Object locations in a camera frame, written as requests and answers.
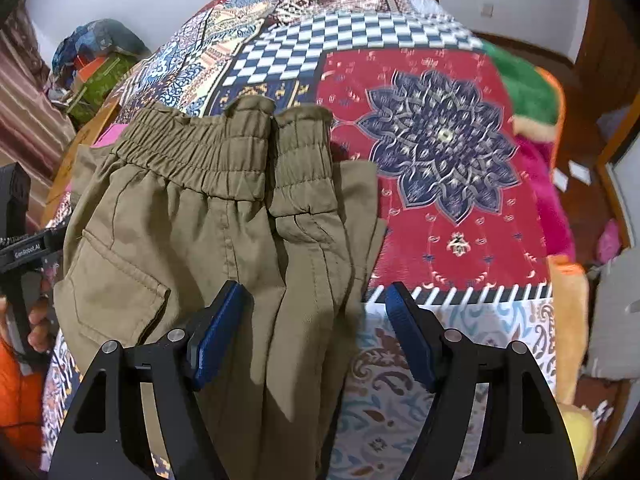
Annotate olive green pants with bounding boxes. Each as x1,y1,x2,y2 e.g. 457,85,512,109
54,96,385,479

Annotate person's left hand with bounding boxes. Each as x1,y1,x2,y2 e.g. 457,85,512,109
0,296,51,353

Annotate patchwork patterned bedspread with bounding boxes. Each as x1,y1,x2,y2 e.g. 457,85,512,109
41,0,556,479

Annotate striped red curtain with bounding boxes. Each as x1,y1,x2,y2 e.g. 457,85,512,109
0,0,76,226

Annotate orange jacket sleeve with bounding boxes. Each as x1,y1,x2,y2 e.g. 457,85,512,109
0,340,43,469

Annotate wooden lap desk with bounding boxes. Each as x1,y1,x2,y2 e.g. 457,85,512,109
39,91,124,229

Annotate pink folded garment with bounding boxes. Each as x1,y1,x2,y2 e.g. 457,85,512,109
92,122,127,148

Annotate green storage basket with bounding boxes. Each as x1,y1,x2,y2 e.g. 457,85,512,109
66,53,137,126

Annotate pink slipper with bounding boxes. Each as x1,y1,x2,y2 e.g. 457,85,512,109
596,219,622,264

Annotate small white paper on floor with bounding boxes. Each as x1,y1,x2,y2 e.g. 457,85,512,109
568,160,591,185

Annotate pile of blue clothes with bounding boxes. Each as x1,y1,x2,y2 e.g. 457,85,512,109
51,18,151,89

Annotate green plush blanket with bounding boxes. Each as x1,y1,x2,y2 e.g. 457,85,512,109
483,40,559,126

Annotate white wall socket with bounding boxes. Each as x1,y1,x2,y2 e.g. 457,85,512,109
480,3,494,18

